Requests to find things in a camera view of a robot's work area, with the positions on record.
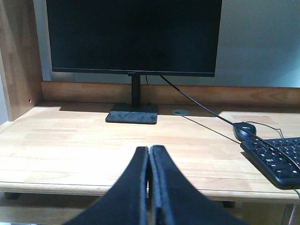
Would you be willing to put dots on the black computer monitor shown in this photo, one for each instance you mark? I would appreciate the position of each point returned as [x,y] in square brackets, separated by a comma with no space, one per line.
[134,38]

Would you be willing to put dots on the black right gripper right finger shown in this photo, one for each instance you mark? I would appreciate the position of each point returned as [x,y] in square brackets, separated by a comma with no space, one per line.
[175,201]

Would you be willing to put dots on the black keyboard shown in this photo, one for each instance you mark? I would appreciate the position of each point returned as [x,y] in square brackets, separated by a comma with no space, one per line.
[277,159]

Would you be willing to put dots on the wooden desk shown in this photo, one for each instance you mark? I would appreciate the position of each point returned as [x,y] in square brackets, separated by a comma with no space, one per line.
[57,153]

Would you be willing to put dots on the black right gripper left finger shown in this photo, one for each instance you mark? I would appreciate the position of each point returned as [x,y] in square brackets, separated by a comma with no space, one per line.
[125,202]

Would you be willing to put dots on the black computer mouse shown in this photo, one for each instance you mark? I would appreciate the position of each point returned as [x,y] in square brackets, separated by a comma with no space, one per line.
[244,131]

